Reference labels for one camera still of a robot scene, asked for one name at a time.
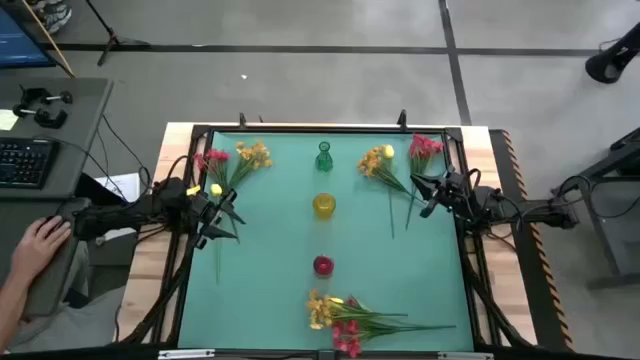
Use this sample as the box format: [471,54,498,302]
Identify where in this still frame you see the orange artificial flower bunch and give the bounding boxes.
[357,145,427,205]
[224,139,274,196]
[305,288,409,331]

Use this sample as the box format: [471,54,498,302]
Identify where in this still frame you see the white paper sheet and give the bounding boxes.
[94,172,141,204]

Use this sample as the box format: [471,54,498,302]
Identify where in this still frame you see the black cone-shaped stand base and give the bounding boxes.
[584,22,640,85]

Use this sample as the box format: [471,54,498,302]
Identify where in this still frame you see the person's leg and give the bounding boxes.
[9,239,126,354]

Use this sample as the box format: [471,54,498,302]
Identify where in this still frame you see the teal table mat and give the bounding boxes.
[178,130,475,351]

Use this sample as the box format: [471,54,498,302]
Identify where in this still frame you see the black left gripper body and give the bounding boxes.
[187,192,226,250]

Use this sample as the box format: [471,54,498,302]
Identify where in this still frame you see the black metal cart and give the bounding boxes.
[549,127,640,291]

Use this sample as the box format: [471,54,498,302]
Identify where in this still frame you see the red artificial flower bunch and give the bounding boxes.
[193,147,241,245]
[331,297,457,359]
[404,133,445,231]

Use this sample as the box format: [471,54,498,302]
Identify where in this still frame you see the silver metal bracket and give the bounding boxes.
[158,348,216,360]
[438,351,494,360]

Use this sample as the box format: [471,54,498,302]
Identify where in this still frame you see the person's hand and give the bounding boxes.
[9,215,73,281]

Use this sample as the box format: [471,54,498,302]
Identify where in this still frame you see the yellow glass vase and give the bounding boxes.
[312,192,337,220]

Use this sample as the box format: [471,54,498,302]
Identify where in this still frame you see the long tan stick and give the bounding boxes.
[20,0,76,79]

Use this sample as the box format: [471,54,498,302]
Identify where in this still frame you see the person's shoe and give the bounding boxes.
[27,0,73,34]

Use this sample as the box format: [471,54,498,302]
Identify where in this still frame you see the black tripod stand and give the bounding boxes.
[83,0,151,68]

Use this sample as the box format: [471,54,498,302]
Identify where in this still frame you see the grey mouse platform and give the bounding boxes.
[0,197,94,321]

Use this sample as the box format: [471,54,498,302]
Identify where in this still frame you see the black cable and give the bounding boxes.
[97,113,154,201]

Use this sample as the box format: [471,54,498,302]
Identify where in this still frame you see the green glass vase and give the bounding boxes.
[314,140,335,174]

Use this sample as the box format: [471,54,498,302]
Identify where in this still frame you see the grey desk top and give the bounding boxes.
[0,77,115,201]

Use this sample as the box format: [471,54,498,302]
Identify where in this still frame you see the black computer keyboard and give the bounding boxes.
[0,137,60,190]

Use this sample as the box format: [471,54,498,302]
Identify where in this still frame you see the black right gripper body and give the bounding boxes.
[437,169,476,221]

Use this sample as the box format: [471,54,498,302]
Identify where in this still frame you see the person's forearm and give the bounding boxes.
[0,272,31,354]

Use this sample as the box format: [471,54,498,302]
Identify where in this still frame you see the black screw clamp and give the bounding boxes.
[12,103,69,130]
[19,85,75,106]

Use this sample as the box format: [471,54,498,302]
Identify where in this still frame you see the pale yellow sticky note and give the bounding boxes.
[0,108,20,132]

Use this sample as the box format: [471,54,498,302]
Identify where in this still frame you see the red ribbed glass vase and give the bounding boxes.
[312,254,336,277]

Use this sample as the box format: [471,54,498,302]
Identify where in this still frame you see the computer monitor with blue screen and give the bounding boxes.
[0,7,56,70]

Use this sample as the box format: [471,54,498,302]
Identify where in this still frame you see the black bar with orange stripes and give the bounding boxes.
[488,128,575,351]

